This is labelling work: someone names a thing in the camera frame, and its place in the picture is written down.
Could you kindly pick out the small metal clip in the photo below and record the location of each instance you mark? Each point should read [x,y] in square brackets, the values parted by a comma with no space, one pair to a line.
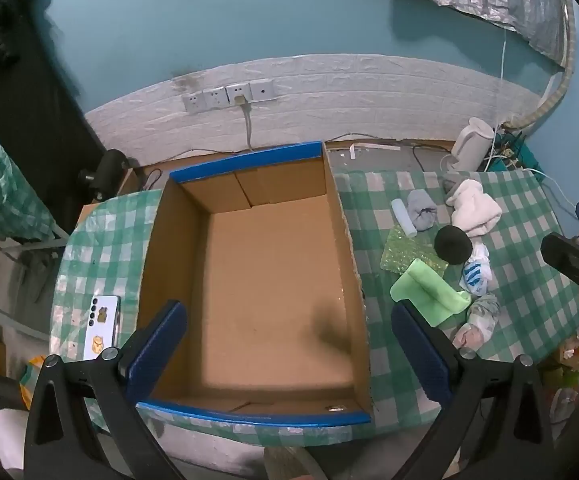
[335,407]

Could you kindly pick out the white tape strip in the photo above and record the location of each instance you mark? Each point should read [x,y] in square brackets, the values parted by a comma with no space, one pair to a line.
[374,147]

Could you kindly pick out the cardboard box blue edges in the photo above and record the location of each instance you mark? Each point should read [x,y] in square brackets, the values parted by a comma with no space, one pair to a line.
[269,285]

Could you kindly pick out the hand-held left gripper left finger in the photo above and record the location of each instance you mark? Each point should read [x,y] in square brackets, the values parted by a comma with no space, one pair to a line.
[155,347]

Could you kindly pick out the white electric kettle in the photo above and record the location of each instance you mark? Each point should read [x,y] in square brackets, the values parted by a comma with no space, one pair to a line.
[472,142]

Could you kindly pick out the white plastic bag blue print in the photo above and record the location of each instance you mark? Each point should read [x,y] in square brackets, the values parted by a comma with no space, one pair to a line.
[477,275]

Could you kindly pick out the white wall socket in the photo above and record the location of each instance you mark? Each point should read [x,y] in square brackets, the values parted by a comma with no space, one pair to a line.
[215,98]
[262,90]
[229,91]
[193,102]

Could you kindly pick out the grey sock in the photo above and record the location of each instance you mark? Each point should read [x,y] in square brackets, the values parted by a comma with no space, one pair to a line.
[422,210]

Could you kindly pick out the light green cloth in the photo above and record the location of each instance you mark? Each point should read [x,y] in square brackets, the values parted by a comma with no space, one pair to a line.
[429,292]

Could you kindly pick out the white smartphone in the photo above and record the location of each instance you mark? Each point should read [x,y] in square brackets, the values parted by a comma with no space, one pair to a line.
[102,330]

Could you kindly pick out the green glitter cloth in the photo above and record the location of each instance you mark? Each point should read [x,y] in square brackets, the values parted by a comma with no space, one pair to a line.
[409,252]

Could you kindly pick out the green checked cloth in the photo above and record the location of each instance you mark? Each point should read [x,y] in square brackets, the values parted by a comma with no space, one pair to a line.
[4,195]

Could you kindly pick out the black cylinder device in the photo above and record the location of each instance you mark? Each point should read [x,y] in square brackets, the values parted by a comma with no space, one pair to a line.
[109,167]

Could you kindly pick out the black sock ball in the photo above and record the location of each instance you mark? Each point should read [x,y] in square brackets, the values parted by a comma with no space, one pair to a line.
[453,245]

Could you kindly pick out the white fluffy sock bundle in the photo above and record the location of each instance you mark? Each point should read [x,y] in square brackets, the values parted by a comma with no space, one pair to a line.
[474,207]

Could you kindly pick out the green checked tablecloth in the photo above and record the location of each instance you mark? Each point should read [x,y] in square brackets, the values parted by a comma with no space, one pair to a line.
[519,240]

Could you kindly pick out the teal basket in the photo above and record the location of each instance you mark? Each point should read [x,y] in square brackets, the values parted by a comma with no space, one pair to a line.
[519,157]

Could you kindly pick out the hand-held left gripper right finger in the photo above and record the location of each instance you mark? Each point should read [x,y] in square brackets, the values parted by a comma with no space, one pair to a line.
[419,355]

